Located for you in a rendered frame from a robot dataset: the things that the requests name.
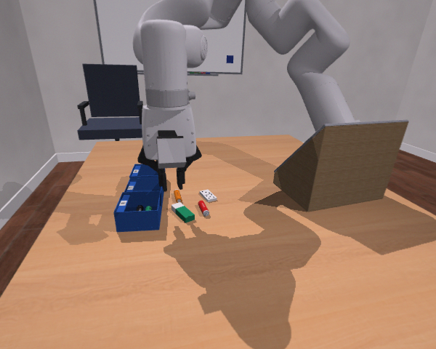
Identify blue three-compartment bin rack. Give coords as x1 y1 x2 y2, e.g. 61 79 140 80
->
114 164 164 232

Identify white domino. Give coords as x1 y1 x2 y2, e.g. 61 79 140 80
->
200 190 217 202

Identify red aa battery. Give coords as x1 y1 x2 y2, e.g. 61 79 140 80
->
198 201 209 216

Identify orange battery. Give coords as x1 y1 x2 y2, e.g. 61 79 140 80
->
174 189 182 203

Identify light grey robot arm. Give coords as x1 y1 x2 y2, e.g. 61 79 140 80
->
133 0 360 169

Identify green and white eraser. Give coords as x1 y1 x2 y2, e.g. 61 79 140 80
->
171 202 195 222

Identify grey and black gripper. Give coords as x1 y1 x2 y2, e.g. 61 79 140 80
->
137 104 202 192

